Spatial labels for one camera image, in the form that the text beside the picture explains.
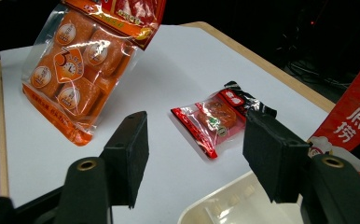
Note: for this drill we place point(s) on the small red clear packet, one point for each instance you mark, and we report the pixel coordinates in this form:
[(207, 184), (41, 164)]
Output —
[(215, 119)]

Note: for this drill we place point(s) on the white divided plastic container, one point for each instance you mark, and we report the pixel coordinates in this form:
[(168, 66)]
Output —
[(231, 205)]

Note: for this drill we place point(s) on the orange clear snack packet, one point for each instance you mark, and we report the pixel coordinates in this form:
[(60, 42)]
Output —
[(75, 71)]

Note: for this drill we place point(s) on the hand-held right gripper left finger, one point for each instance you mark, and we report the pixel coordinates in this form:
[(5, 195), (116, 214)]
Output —
[(128, 155)]

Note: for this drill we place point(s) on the white table mat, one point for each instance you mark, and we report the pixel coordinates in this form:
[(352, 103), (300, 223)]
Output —
[(175, 68)]

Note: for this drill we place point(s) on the large red black packet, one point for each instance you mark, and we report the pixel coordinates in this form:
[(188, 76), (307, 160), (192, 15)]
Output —
[(352, 115)]

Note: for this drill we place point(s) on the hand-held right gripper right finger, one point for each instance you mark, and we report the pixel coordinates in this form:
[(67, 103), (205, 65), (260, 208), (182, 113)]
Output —
[(273, 155)]

